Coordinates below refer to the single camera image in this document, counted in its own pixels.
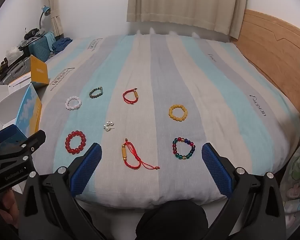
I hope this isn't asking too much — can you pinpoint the striped bed blanket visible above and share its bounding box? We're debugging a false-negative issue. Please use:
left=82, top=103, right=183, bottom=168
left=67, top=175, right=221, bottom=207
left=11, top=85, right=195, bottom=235
left=39, top=34, right=300, bottom=209

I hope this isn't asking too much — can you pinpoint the blue clothes pile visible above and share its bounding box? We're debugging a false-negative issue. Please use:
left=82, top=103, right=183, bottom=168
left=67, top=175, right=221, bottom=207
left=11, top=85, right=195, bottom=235
left=52, top=37, right=73, bottom=54

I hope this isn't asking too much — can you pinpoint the small red cord bracelet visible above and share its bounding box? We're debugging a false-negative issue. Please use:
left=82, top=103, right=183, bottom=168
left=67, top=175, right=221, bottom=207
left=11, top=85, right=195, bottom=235
left=122, top=88, right=140, bottom=105

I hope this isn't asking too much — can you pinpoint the wide beige curtain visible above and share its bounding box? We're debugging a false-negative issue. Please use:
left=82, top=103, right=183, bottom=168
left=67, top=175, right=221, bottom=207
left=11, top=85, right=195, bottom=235
left=126, top=0, right=248, bottom=40

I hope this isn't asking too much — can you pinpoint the white bead bracelet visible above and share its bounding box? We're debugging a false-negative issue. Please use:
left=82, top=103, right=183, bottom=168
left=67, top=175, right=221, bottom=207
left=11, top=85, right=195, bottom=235
left=65, top=96, right=82, bottom=111

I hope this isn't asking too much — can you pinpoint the red bead bracelet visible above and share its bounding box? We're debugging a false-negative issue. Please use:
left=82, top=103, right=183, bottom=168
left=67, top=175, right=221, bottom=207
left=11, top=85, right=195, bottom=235
left=65, top=130, right=87, bottom=155

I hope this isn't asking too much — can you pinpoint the white box with yellow flap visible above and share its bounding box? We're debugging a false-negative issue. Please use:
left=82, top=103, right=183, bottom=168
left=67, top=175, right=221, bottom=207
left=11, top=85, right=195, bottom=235
left=7, top=54, right=50, bottom=92

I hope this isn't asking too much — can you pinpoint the black bag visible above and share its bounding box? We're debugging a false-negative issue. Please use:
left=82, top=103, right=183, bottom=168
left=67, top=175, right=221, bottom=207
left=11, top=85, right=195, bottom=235
left=22, top=27, right=47, bottom=40

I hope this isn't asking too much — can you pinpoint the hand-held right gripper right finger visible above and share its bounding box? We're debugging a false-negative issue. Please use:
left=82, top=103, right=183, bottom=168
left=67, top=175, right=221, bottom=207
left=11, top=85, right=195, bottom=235
left=201, top=142, right=288, bottom=240

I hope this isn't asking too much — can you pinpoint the green bead bracelet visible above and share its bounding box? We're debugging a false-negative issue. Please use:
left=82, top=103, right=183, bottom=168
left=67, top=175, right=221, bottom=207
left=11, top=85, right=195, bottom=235
left=89, top=86, right=104, bottom=99

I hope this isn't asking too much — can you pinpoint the silver suitcase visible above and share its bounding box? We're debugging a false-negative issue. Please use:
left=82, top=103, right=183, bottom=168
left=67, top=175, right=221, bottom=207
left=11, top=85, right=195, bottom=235
left=0, top=56, right=32, bottom=85

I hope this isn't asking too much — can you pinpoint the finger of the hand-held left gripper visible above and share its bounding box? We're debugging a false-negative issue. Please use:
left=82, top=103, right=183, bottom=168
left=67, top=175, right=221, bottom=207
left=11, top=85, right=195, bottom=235
left=0, top=130, right=46, bottom=178
left=0, top=124, right=28, bottom=156

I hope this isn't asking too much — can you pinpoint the wooden headboard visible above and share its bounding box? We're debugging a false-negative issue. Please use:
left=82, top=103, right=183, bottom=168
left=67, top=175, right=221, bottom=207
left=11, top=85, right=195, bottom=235
left=230, top=9, right=300, bottom=120

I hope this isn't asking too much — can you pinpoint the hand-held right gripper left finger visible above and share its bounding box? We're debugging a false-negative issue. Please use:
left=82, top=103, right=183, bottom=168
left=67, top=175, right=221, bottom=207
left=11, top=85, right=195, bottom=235
left=16, top=142, right=103, bottom=240

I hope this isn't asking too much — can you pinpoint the blue desk lamp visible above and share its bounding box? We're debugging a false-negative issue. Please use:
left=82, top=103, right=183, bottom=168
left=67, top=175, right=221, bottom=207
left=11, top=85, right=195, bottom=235
left=39, top=5, right=52, bottom=32

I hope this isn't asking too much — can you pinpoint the large red cord bracelet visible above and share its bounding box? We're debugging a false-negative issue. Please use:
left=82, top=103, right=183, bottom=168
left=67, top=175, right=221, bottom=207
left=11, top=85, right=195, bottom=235
left=121, top=138, right=161, bottom=170

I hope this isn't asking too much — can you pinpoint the person's left hand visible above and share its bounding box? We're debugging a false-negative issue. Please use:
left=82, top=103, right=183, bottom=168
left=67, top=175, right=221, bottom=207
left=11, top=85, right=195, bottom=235
left=0, top=188, right=18, bottom=219

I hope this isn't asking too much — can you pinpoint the multicolour bead bracelet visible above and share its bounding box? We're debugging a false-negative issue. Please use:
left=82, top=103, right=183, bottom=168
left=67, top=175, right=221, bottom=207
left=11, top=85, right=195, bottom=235
left=172, top=137, right=196, bottom=160

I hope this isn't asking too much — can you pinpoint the sky print cardboard box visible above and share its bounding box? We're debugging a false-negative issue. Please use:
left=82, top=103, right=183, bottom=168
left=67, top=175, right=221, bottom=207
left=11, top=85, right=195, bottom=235
left=0, top=84, right=43, bottom=140

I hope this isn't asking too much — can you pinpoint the clear plastic bag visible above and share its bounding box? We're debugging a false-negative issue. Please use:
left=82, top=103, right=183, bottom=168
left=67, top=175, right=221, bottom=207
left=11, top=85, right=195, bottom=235
left=5, top=45, right=23, bottom=63

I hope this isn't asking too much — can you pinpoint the yellow bead bracelet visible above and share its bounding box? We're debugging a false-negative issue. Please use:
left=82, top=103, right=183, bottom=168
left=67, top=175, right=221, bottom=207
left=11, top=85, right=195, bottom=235
left=168, top=104, right=188, bottom=122

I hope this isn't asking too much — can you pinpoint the narrow beige curtain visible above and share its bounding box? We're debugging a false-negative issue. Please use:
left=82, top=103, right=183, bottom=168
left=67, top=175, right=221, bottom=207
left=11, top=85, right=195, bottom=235
left=41, top=0, right=65, bottom=37

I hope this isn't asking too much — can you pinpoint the floral printed cloth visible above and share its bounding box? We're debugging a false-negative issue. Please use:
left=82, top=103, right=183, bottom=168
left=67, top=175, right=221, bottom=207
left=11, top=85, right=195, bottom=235
left=279, top=124, right=300, bottom=240

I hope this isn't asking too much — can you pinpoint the teal suitcase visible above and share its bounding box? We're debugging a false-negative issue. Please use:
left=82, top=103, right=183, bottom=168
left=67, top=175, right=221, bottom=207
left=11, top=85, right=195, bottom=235
left=27, top=32, right=56, bottom=63

